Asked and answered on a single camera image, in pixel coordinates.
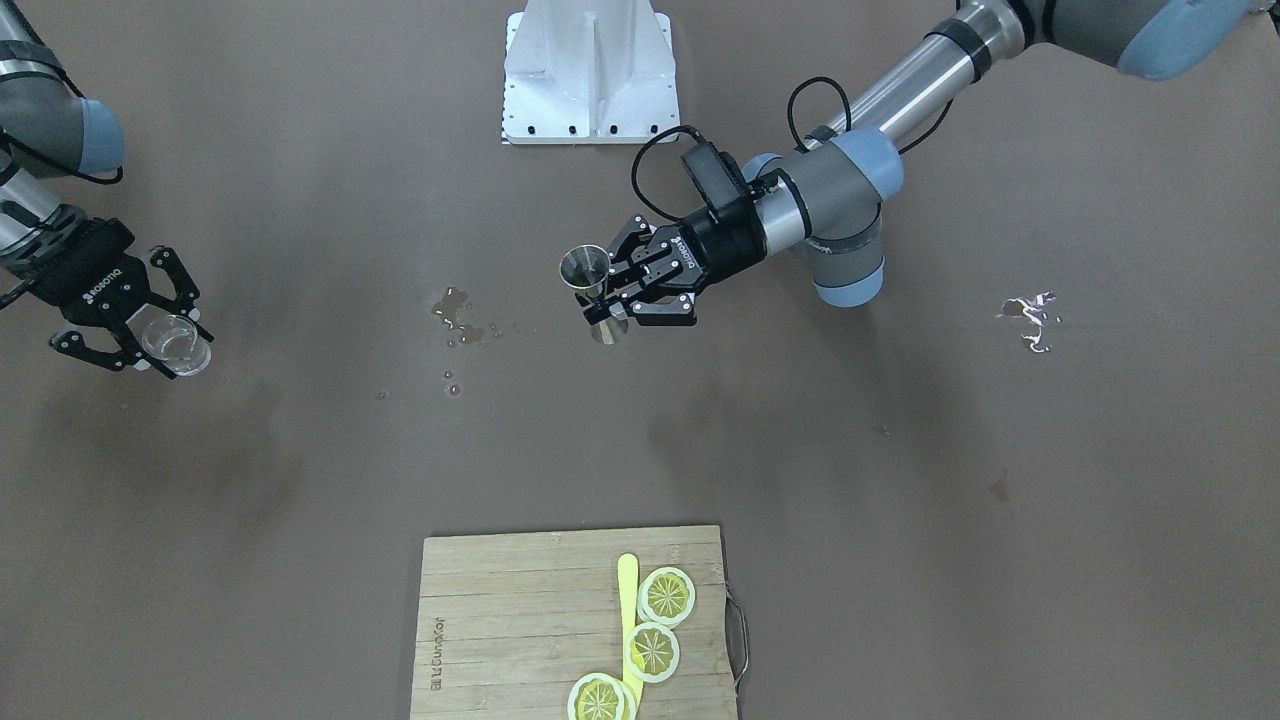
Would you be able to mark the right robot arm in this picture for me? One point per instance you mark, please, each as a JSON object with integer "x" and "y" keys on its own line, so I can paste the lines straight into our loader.
{"x": 122, "y": 310}

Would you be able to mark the lower lemon slice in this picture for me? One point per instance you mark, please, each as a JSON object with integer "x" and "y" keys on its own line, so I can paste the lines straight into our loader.
{"x": 600, "y": 696}

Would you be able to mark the upper lemon slice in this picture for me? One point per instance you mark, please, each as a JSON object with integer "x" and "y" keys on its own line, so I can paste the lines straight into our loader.
{"x": 666, "y": 596}

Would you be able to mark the clear glass shaker cup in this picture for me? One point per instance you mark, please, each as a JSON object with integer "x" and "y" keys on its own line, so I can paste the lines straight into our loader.
{"x": 174, "y": 340}

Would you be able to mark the bamboo cutting board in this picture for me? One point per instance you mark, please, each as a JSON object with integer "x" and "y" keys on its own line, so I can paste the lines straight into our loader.
{"x": 509, "y": 622}

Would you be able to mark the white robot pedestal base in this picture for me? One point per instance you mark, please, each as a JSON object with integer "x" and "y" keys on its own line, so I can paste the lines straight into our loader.
{"x": 588, "y": 72}

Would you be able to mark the middle lemon slice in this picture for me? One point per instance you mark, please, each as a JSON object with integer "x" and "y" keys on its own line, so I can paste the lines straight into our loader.
{"x": 651, "y": 652}

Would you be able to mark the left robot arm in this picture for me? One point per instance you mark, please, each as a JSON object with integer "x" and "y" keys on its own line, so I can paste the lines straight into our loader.
{"x": 825, "y": 198}

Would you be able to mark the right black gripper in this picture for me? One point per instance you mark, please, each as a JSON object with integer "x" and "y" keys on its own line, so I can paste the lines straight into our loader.
{"x": 88, "y": 275}

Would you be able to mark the lemon slice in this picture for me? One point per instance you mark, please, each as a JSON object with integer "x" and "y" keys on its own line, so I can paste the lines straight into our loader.
{"x": 600, "y": 696}
{"x": 666, "y": 596}
{"x": 651, "y": 652}

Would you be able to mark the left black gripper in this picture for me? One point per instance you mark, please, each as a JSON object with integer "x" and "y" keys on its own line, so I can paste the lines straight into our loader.
{"x": 712, "y": 250}

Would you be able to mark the yellow plastic knife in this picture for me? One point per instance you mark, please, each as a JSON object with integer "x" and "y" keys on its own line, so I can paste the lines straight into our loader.
{"x": 627, "y": 571}

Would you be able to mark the steel double jigger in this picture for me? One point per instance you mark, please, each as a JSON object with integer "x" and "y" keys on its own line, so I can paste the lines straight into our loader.
{"x": 586, "y": 270}

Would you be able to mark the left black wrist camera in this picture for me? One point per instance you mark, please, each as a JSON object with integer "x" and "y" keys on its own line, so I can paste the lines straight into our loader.
{"x": 718, "y": 179}

